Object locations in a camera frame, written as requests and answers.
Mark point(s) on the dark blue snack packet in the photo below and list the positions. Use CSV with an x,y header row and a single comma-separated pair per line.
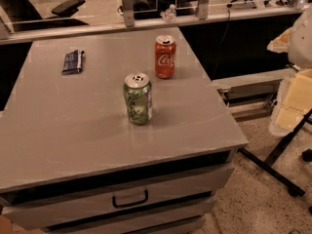
x,y
73,62

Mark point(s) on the green soda can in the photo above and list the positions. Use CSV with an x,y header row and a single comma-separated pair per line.
x,y
137,91

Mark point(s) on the black drawer handle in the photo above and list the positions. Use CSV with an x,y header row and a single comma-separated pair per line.
x,y
129,199

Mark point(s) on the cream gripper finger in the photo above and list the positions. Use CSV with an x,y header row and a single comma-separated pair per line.
x,y
281,43
294,101

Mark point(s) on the clear plastic water bottle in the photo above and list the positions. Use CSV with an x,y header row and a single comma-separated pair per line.
x,y
169,14

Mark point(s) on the orange Coca-Cola can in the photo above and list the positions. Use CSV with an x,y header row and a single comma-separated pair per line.
x,y
165,56

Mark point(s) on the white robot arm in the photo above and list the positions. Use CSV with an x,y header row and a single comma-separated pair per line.
x,y
300,44

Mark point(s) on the black metal stand base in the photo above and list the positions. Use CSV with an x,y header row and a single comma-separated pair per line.
x,y
267,164

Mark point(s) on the grey metal drawer cabinet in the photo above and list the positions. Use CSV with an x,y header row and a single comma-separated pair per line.
x,y
67,145

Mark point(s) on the black office chair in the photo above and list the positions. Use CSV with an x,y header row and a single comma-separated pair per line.
x,y
24,16

